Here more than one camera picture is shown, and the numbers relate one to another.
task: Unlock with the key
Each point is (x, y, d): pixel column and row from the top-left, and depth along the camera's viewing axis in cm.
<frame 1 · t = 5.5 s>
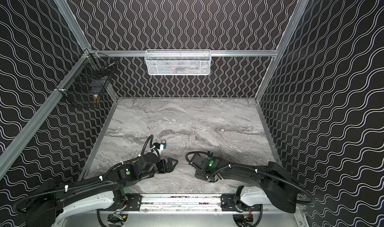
left hand: (176, 165, 76), fingers open
right hand: (199, 176, 82), fingers open
blue padlock: (164, 144, 97), on the table

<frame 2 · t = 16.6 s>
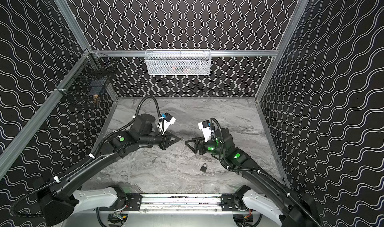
left hand: (181, 140, 66), fingers closed
right hand: (188, 141, 72), fingers open
black padlock: (203, 168, 87), on the table
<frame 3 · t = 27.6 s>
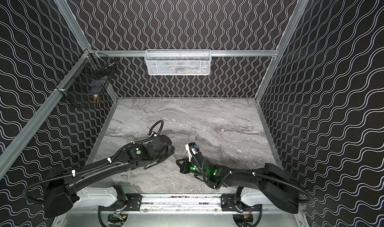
left hand: (179, 150, 75), fingers open
right hand: (175, 163, 78), fingers closed
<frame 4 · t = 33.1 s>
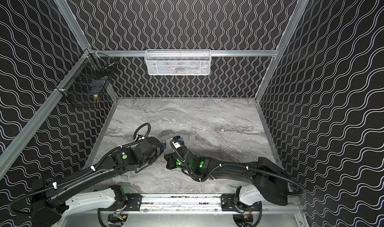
left hand: (168, 147, 74), fingers open
right hand: (163, 157, 75), fingers closed
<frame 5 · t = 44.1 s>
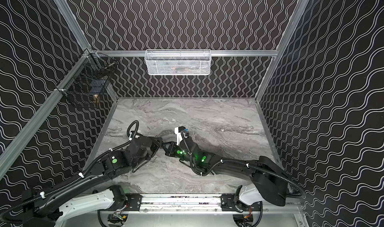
left hand: (166, 140, 70), fingers open
right hand: (159, 146, 73), fingers closed
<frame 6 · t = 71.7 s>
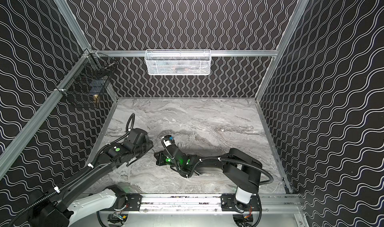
left hand: (156, 143, 79), fingers open
right hand: (154, 156, 79), fingers closed
